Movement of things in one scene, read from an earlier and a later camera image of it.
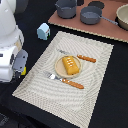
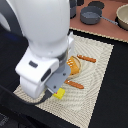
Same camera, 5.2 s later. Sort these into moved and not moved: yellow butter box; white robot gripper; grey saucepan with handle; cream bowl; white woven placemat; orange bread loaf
Moved: white robot gripper; yellow butter box
Not moved: white woven placemat; cream bowl; orange bread loaf; grey saucepan with handle
